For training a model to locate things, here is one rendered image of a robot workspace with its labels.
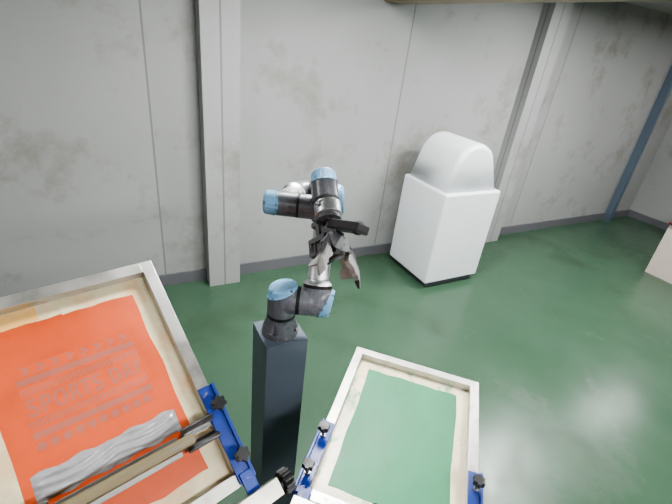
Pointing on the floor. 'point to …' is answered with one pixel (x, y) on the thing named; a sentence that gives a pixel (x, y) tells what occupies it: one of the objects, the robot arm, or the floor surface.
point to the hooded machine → (445, 210)
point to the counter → (661, 267)
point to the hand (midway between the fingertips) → (342, 281)
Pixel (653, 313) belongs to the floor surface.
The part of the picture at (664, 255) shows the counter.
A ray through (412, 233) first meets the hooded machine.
